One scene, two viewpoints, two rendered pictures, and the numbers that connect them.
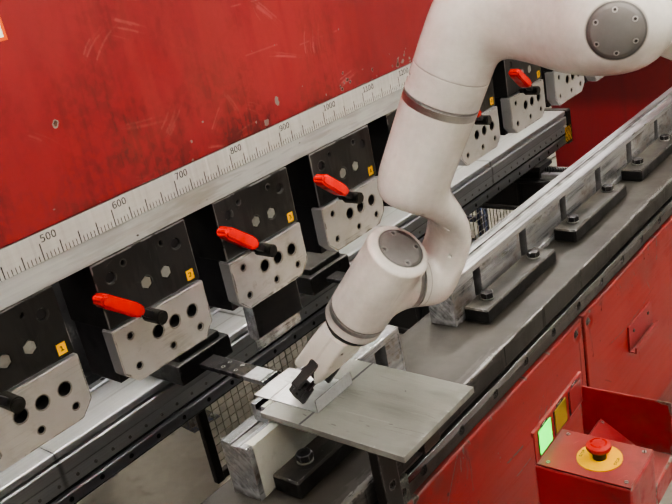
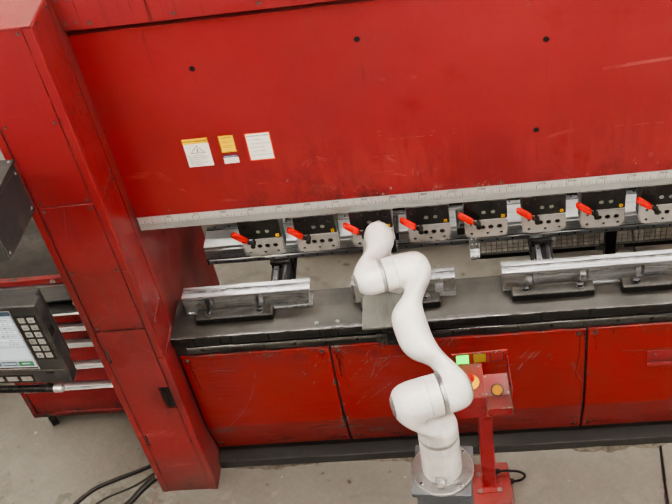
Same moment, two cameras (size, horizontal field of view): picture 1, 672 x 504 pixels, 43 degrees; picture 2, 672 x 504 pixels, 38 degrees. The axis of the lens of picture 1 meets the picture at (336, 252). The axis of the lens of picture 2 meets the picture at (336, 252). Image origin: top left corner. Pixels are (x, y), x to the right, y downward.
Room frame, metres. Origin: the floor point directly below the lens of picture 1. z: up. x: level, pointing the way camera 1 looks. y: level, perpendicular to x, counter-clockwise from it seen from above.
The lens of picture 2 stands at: (-0.40, -1.97, 3.52)
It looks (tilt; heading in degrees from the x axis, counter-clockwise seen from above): 42 degrees down; 57
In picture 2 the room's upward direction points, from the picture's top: 11 degrees counter-clockwise
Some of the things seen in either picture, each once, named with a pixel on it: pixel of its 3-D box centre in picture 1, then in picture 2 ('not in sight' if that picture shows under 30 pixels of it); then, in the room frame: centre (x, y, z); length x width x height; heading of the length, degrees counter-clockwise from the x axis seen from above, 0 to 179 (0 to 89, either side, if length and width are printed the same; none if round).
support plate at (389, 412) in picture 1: (365, 402); (387, 300); (1.08, 0.00, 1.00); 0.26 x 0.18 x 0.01; 47
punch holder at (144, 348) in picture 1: (137, 297); (316, 226); (1.01, 0.26, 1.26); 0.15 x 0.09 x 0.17; 137
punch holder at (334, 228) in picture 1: (330, 187); (428, 216); (1.30, -0.01, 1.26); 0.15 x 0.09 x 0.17; 137
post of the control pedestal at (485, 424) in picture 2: not in sight; (486, 443); (1.16, -0.37, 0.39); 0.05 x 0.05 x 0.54; 49
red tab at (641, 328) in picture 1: (643, 326); (668, 357); (1.82, -0.70, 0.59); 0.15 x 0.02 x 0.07; 137
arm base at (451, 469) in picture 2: not in sight; (440, 452); (0.70, -0.65, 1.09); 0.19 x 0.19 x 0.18
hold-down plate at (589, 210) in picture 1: (591, 211); (663, 282); (1.87, -0.62, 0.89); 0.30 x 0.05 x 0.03; 137
